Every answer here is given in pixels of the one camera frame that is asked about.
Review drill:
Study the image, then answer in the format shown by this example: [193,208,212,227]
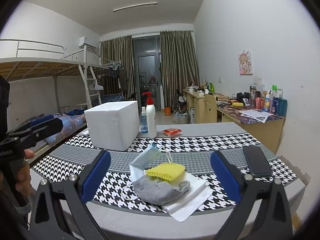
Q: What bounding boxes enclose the brown curtain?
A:
[100,35,135,100]
[160,31,200,103]

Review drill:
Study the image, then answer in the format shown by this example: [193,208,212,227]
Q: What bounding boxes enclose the ceiling tube light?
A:
[113,2,158,12]

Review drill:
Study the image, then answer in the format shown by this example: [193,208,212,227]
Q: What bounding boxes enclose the wooden smiley chair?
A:
[204,94,217,123]

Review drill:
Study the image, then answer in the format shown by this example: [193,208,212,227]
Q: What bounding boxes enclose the glass balcony door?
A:
[132,36,162,104]

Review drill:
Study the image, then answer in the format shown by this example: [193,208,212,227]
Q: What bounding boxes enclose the light wooden desk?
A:
[183,89,229,124]

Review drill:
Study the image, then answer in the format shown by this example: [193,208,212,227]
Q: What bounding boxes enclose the hanging dark clothes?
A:
[108,61,128,90]

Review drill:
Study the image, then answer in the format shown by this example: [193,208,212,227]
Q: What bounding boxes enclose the white foam box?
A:
[84,101,140,152]

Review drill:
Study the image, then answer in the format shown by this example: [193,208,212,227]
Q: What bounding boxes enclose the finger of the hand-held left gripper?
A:
[7,118,63,150]
[30,115,57,124]

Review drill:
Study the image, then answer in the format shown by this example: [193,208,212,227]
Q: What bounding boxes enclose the blue patterned quilt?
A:
[32,112,87,147]

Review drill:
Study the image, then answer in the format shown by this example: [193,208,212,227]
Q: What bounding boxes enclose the white cloth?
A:
[161,172,214,223]

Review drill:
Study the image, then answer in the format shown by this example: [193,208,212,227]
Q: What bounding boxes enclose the white metal bunk bed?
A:
[0,39,110,140]
[64,48,127,105]

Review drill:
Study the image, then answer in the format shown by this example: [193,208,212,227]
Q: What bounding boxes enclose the blue face mask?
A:
[122,144,173,201]

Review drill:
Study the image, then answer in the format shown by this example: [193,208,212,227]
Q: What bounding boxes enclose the white bunk ladder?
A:
[79,65,102,109]

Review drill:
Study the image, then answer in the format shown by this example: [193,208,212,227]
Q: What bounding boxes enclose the yellow silicone brush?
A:
[146,162,186,182]

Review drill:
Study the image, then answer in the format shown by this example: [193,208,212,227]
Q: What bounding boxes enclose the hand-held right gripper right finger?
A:
[210,150,293,240]

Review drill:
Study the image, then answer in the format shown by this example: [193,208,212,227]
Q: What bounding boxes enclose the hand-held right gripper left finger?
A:
[32,150,112,240]

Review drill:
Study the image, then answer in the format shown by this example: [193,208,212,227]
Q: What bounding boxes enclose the white air conditioner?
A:
[79,37,97,49]

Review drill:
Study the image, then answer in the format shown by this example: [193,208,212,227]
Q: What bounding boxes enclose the red snack packet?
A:
[161,128,182,136]

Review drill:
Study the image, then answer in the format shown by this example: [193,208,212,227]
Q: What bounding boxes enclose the pink cartoon wall poster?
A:
[239,51,253,75]

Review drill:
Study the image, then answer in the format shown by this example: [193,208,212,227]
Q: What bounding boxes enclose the white red-pump lotion bottle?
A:
[142,92,158,139]

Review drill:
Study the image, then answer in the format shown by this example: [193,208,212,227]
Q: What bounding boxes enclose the bag of items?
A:
[174,110,190,124]

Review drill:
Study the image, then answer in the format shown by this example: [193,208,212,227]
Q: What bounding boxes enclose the blue checked bedding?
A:
[101,93,125,103]

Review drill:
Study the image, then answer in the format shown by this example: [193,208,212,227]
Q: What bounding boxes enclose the houndstooth tablecloth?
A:
[30,122,308,240]

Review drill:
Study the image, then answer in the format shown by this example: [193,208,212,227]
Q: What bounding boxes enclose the clear blue spray bottle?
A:
[140,107,148,133]

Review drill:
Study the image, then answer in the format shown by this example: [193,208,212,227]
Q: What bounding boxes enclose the white hanging holder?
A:
[87,79,104,90]

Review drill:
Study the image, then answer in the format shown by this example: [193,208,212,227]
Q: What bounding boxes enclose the printed paper sheets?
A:
[239,109,273,123]

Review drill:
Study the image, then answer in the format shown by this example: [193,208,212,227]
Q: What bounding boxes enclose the row of toiletry bottles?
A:
[249,84,288,117]

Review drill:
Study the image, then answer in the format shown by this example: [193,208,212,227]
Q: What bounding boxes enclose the desk with patterned cover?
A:
[216,100,285,153]

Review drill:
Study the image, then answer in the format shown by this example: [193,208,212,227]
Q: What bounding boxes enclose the person's left hand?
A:
[14,149,35,199]

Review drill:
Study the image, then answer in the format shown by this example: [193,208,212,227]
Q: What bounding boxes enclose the grey sock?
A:
[132,174,191,205]

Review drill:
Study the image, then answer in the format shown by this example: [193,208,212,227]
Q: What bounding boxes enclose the black smartphone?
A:
[242,146,273,177]

